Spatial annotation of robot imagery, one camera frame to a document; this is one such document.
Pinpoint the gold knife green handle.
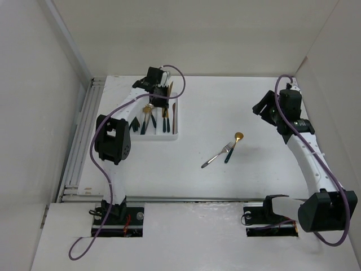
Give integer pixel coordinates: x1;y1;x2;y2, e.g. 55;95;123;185
165;81;173;119
162;108;167;133
166;109;170;133

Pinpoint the copper knife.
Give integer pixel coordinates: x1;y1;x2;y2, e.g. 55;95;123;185
172;103;177;135

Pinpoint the gold spoon green handle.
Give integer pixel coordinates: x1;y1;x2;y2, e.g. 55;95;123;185
140;106;152;135
224;132;244;164
150;108;157;129

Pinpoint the silver fork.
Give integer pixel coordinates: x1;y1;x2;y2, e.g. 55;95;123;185
201;142;235;169

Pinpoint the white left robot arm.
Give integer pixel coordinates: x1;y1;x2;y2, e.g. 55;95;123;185
90;67;171;224

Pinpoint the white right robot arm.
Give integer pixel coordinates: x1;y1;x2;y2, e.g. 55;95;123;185
252;86;358;232

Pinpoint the white cutlery tray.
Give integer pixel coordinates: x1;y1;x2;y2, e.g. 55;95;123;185
130;99;179;141

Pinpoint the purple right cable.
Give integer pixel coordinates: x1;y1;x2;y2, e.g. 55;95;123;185
275;74;350;246

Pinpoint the purple cable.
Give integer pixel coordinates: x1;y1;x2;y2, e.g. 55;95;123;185
68;64;186;260
275;74;350;246

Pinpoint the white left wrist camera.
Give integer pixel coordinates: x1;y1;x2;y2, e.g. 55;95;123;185
161;71;171;86

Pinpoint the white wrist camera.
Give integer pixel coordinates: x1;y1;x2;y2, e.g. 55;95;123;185
286;82;301;92
161;71;171;86

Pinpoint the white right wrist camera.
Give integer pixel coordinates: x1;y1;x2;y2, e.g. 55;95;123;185
286;82;301;92

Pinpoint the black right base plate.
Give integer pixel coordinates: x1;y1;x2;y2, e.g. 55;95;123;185
241;204;298;237

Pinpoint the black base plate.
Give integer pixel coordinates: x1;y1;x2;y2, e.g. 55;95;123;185
241;204;298;237
89;204;144;238

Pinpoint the aluminium rail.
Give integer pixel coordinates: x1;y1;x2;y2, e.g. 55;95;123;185
55;77;105;203

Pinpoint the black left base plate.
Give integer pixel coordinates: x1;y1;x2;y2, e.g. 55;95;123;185
89;204;144;238

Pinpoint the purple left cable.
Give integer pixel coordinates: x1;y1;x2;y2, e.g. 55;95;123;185
68;64;186;260

